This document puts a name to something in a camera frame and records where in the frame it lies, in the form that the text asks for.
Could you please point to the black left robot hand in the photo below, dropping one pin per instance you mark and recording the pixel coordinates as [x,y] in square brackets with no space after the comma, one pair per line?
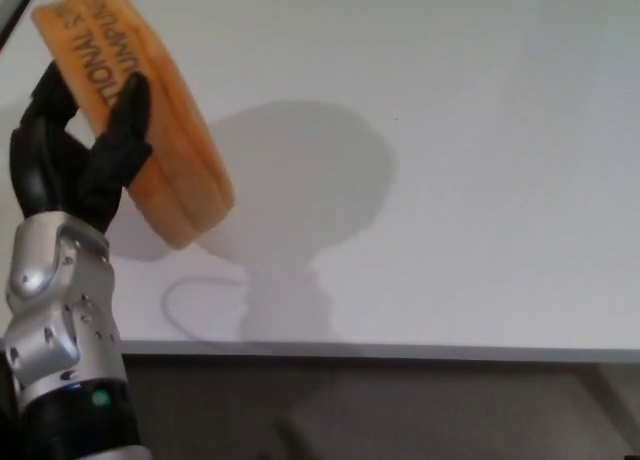
[75,155]

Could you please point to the orange soft plush plate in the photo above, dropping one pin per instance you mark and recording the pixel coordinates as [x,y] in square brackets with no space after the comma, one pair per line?
[135,110]

